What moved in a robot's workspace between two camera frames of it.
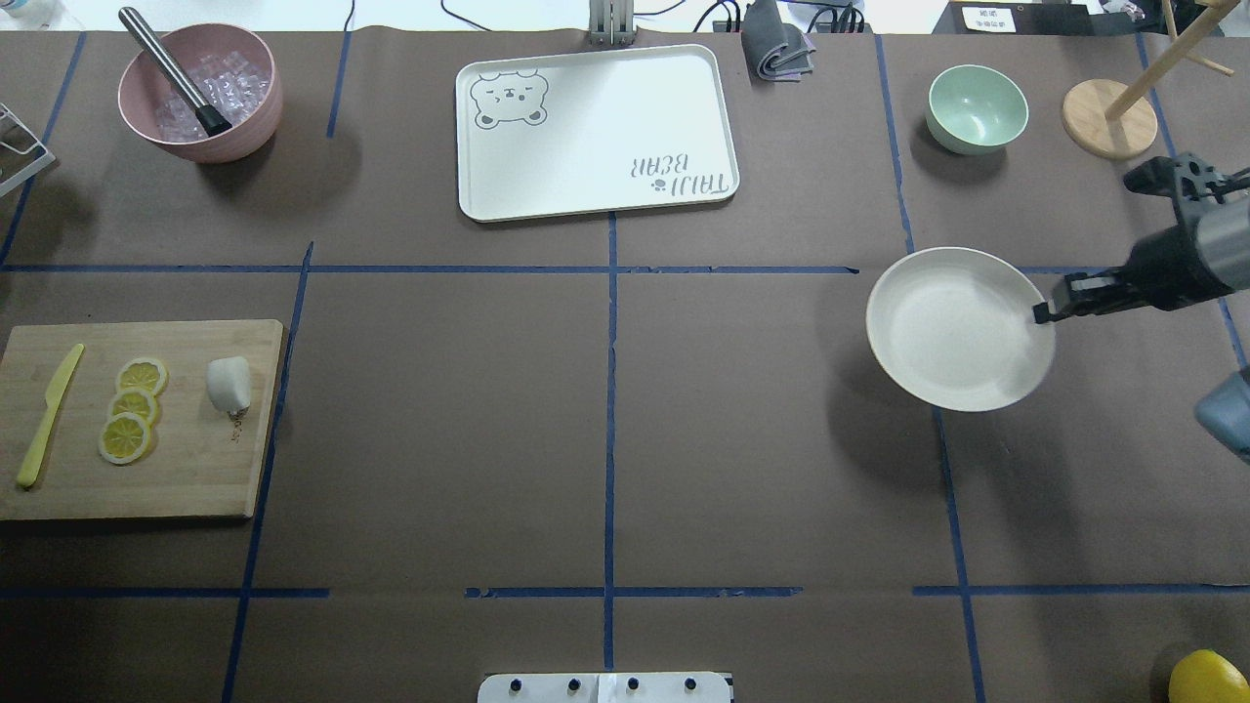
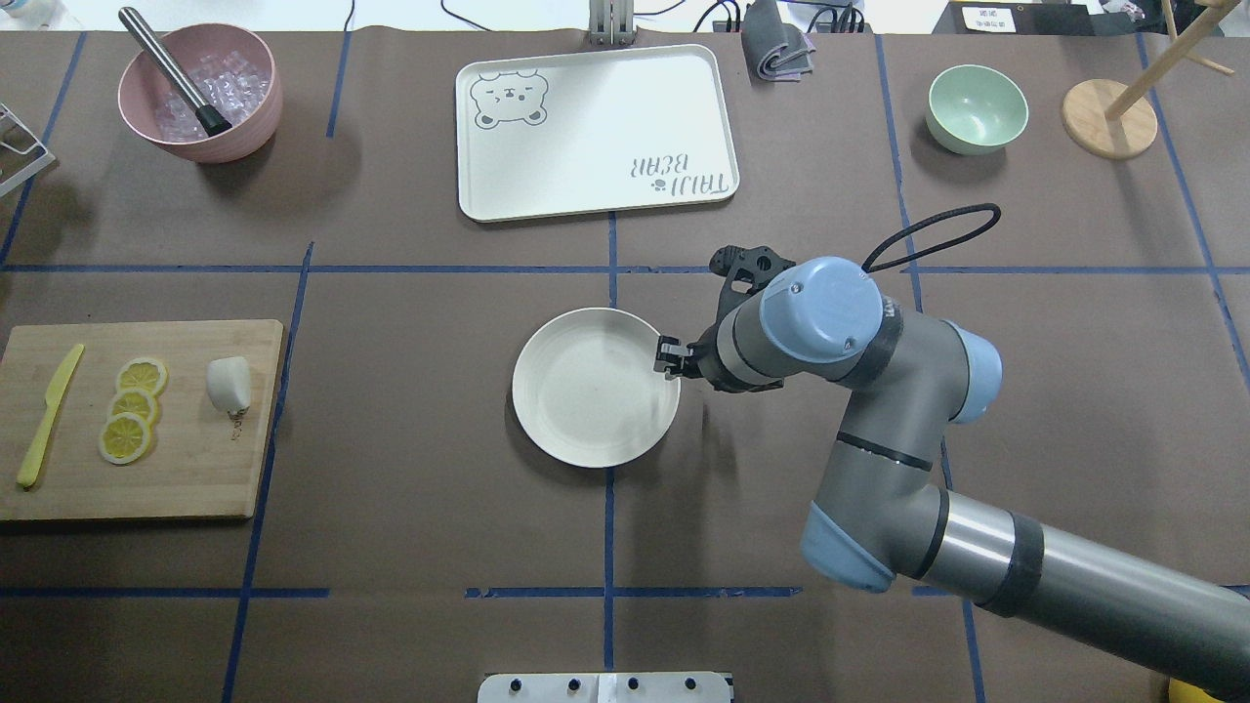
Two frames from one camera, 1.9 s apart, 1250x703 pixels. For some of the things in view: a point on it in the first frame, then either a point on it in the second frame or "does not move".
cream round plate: (957, 325) -> (586, 391)
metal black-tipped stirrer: (211, 116) does not move
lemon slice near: (124, 438) does not move
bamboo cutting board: (201, 463) does not move
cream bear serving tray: (592, 129) does not move
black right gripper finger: (1087, 292) -> (670, 356)
